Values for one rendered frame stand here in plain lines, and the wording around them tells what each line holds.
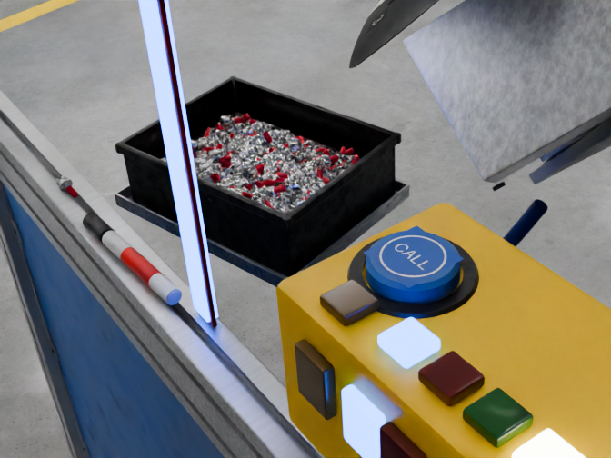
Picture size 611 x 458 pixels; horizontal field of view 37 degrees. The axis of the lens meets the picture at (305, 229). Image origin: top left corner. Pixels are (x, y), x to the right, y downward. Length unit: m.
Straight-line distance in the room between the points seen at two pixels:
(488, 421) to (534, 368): 0.04
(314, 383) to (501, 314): 0.08
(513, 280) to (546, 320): 0.03
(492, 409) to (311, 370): 0.09
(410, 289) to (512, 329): 0.04
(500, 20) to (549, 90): 0.07
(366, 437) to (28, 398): 1.59
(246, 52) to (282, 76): 0.22
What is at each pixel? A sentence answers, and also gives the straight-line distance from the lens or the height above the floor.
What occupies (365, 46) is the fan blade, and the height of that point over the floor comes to 0.94.
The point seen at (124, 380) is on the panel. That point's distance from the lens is 0.99.
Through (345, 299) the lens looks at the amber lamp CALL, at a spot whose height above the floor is 1.08.
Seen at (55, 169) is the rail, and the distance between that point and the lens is 0.91.
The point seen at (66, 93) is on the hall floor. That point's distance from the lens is 2.98.
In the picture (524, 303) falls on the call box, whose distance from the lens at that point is 0.38.
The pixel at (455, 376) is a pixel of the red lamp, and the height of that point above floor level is 1.08.
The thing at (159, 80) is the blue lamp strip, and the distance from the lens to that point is 0.58.
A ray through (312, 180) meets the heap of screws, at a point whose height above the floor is 0.86.
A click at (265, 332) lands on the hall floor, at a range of 1.94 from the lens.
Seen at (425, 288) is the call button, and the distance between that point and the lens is 0.37.
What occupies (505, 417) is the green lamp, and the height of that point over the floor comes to 1.08.
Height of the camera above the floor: 1.32
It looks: 37 degrees down
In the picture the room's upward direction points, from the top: 4 degrees counter-clockwise
